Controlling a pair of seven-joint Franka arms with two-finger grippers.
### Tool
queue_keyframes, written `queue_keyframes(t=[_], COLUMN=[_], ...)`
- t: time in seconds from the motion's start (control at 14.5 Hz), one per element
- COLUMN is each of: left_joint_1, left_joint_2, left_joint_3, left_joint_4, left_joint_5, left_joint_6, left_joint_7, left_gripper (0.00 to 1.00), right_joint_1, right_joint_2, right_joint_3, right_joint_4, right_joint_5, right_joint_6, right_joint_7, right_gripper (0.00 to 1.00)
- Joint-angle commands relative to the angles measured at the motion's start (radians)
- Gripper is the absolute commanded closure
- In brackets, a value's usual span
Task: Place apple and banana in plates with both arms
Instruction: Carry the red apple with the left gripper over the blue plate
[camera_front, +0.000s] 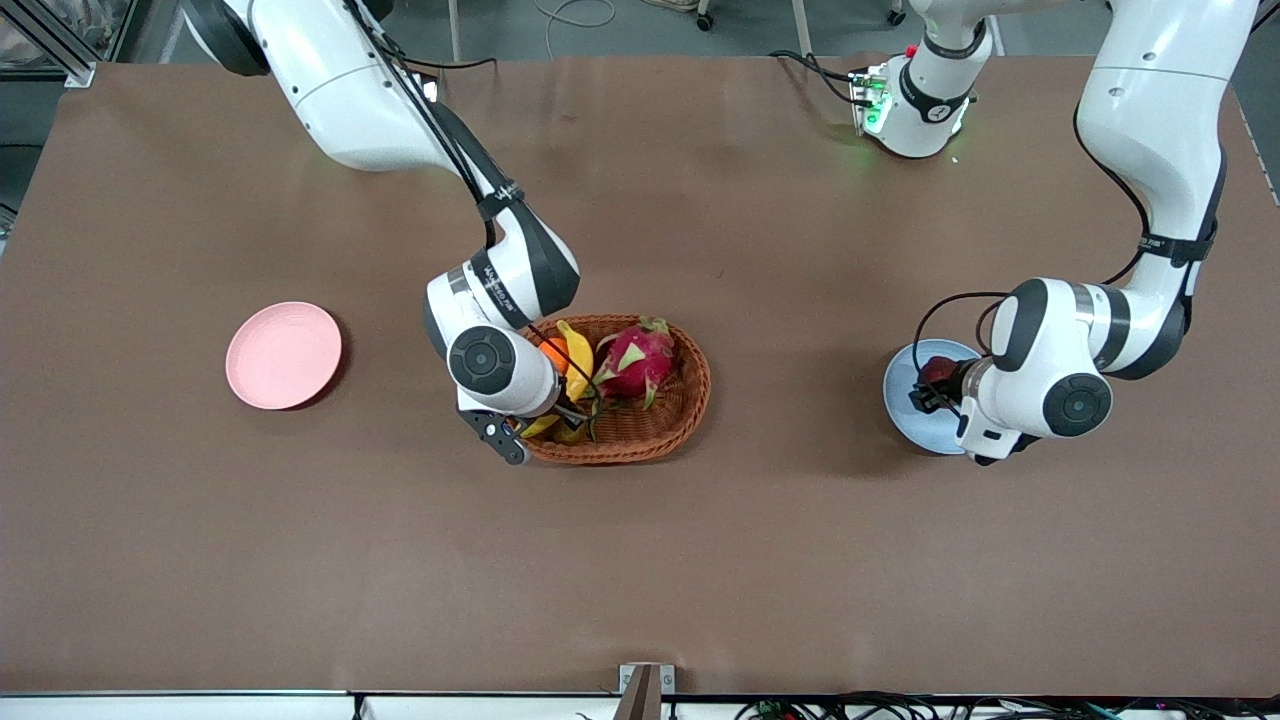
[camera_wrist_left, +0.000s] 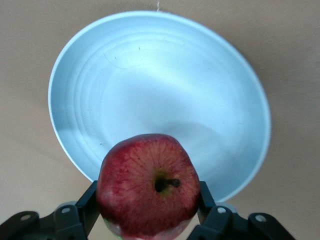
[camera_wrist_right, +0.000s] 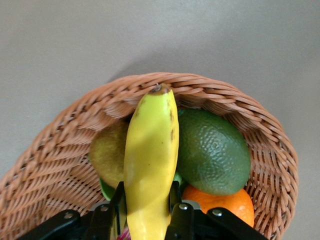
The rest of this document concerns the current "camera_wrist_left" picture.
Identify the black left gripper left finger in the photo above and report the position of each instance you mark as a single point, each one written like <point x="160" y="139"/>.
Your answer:
<point x="62" y="225"/>

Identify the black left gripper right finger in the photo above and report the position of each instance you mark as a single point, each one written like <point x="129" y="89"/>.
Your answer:
<point x="225" y="225"/>

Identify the red apple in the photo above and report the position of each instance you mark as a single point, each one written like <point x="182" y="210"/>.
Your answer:
<point x="147" y="190"/>

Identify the light blue plate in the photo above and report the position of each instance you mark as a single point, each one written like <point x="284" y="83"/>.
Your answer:
<point x="155" y="87"/>

